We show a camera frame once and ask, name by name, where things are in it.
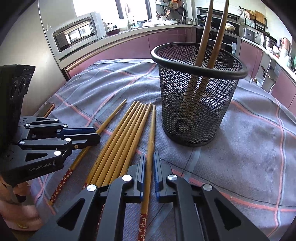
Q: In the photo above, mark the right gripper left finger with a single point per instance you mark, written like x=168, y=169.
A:
x=97, y=213

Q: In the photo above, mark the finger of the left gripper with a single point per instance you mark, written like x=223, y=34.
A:
x=33, y=127
x=28, y=160

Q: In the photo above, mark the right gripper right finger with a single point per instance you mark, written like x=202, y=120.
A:
x=201, y=213

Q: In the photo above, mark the left hand pink sleeve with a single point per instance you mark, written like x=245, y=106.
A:
x=19, y=216

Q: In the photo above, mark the smartphone on table edge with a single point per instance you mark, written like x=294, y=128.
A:
x=45, y=110

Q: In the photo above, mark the separate bamboo chopstick left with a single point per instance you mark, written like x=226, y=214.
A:
x=81, y=156

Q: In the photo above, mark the bamboo chopstick bundle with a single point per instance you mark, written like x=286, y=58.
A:
x=115, y=149
x=105, y=158
x=107, y=149
x=135, y=141
x=124, y=150

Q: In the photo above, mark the white microwave oven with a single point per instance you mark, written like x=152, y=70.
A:
x=67, y=33

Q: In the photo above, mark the grey plaid tablecloth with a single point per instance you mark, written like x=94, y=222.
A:
x=251, y=161

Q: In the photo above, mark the black mesh holder cup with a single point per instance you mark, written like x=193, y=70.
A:
x=194, y=98

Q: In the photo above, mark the black wall shelf rack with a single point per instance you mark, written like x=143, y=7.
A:
x=254, y=19

